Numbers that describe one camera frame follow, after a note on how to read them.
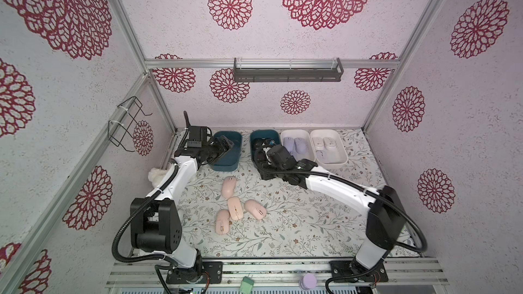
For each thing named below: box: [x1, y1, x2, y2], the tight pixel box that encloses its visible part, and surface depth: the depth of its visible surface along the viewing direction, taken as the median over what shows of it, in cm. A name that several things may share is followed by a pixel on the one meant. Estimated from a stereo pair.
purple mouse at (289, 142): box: [283, 136, 296, 155], surface depth 113 cm
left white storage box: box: [280, 129, 316, 162], surface depth 112 cm
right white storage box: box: [309, 129, 349, 171], surface depth 111 cm
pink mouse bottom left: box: [215, 209, 230, 235], surface depth 85 cm
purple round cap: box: [298, 272, 317, 292], surface depth 66 cm
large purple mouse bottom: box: [294, 137, 309, 154], surface depth 112 cm
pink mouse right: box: [243, 199, 267, 220], surface depth 89 cm
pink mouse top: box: [221, 175, 237, 200], surface depth 97 cm
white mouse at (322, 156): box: [315, 149, 329, 165], surface depth 108 cm
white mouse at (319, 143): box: [311, 136, 325, 152], surface depth 112 cm
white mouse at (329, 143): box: [322, 136, 338, 151], surface depth 112 cm
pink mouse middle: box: [227, 196, 244, 222], surface depth 89 cm
